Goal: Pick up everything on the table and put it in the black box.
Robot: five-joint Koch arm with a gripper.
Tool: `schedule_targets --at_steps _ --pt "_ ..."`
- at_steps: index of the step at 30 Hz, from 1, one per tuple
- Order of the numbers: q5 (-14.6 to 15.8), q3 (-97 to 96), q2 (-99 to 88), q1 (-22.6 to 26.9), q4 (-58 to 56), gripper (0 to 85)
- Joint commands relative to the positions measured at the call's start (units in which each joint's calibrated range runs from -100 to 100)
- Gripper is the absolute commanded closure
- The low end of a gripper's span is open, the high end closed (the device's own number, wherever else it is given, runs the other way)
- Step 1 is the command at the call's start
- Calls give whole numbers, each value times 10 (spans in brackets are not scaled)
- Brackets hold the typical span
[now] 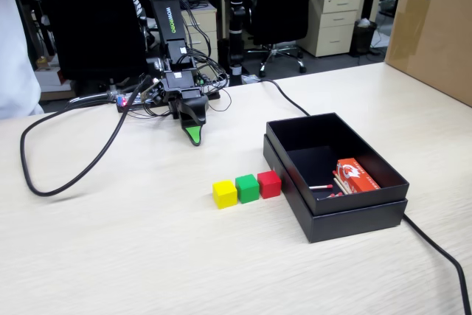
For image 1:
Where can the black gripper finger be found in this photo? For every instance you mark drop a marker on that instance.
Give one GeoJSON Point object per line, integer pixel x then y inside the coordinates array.
{"type": "Point", "coordinates": [193, 112]}

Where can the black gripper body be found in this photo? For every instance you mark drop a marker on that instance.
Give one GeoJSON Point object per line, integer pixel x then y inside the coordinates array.
{"type": "Point", "coordinates": [180, 84]}

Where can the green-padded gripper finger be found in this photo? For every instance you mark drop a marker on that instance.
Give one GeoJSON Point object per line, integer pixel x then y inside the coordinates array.
{"type": "Point", "coordinates": [194, 135]}

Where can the yellow wooden cube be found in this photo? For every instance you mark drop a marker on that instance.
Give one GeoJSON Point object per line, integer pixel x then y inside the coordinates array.
{"type": "Point", "coordinates": [224, 195]}

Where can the green wooden cube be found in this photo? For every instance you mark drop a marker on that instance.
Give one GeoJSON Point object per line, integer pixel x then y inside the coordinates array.
{"type": "Point", "coordinates": [247, 189]}

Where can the red wooden cube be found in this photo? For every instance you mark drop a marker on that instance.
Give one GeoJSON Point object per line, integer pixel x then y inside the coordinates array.
{"type": "Point", "coordinates": [269, 185]}

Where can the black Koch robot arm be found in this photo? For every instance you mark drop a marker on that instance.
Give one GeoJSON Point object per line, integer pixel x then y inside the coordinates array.
{"type": "Point", "coordinates": [171, 16]}

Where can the black cardboard box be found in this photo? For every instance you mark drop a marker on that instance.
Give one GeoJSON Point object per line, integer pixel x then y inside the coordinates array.
{"type": "Point", "coordinates": [306, 134]}

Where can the black open box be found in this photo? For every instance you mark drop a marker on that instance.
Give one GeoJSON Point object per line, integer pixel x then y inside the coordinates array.
{"type": "Point", "coordinates": [350, 224]}

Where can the large brown cardboard box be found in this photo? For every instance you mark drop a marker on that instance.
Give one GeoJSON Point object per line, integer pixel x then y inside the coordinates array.
{"type": "Point", "coordinates": [435, 34]}

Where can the motor controller board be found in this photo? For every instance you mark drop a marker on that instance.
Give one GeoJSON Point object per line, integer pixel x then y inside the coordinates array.
{"type": "Point", "coordinates": [129, 100]}

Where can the beige drawer cabinet with keys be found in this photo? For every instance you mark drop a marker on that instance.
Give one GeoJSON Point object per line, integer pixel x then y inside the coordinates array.
{"type": "Point", "coordinates": [204, 23]}

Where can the thin black pole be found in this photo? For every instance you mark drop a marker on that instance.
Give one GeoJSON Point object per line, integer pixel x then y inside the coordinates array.
{"type": "Point", "coordinates": [218, 16]}

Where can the thick black stand pole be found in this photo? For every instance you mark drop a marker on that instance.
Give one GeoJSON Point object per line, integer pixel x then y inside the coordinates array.
{"type": "Point", "coordinates": [236, 16]}

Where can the large black office chair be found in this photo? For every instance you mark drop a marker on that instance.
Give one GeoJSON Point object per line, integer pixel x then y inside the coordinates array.
{"type": "Point", "coordinates": [92, 16]}

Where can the black mesh office chair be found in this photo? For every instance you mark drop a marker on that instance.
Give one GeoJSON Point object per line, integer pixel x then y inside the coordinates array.
{"type": "Point", "coordinates": [284, 5]}

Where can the white cartons stack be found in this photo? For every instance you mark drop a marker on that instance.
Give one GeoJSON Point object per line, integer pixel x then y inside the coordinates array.
{"type": "Point", "coordinates": [49, 77]}

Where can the beige three-drawer cabinet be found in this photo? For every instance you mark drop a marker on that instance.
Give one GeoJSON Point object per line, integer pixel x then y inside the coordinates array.
{"type": "Point", "coordinates": [332, 23]}

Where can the person in white shirt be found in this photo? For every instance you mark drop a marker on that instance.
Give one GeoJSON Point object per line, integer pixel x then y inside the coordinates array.
{"type": "Point", "coordinates": [14, 53]}

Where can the orange matchbox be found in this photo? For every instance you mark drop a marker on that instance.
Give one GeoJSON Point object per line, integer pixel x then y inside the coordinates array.
{"type": "Point", "coordinates": [359, 176]}

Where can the black trash bin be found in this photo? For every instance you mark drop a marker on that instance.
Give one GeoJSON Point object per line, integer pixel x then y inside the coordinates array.
{"type": "Point", "coordinates": [363, 38]}

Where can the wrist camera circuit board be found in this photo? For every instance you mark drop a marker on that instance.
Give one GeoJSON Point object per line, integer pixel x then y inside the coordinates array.
{"type": "Point", "coordinates": [153, 91]}

